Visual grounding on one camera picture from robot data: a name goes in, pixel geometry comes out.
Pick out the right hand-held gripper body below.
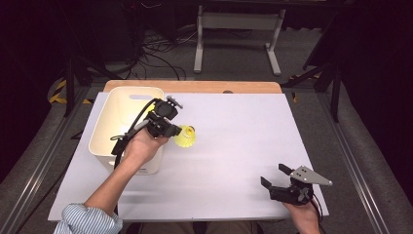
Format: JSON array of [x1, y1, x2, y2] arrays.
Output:
[[269, 165, 333, 206]]

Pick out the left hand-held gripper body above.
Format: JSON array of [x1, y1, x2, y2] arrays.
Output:
[[144, 95, 184, 138]]

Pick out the white plastic bin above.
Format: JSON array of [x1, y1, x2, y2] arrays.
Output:
[[88, 86, 165, 176]]

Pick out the person's right hand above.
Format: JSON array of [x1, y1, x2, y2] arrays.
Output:
[[282, 201, 320, 234]]

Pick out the person's left hand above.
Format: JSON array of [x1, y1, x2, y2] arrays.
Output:
[[123, 130, 169, 170]]

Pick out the black angled stand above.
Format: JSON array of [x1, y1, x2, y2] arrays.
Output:
[[281, 13, 345, 123]]

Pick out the black tripod stand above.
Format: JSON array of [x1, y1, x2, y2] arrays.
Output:
[[62, 55, 125, 118]]

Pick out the yellow black hazard tape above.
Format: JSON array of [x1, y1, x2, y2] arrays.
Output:
[[48, 79, 94, 105]]

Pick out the striped shirt sleeve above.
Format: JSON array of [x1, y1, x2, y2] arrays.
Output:
[[53, 203, 124, 234]]

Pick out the right hand-held gripper cable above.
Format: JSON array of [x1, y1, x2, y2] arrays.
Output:
[[311, 198, 326, 234]]

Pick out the hand-held gripper cable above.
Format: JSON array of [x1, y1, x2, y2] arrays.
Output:
[[110, 98, 158, 170], [311, 198, 326, 234]]

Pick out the left hand-held gripper cable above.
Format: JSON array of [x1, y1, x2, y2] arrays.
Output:
[[110, 98, 158, 170]]

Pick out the black floor cables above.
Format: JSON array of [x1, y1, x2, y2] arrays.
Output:
[[139, 30, 199, 81]]

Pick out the aluminium floor rail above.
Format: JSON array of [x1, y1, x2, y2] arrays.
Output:
[[0, 87, 95, 234], [319, 94, 393, 234]]

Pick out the white metal stand frame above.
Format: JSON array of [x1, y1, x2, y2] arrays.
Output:
[[193, 4, 286, 77]]

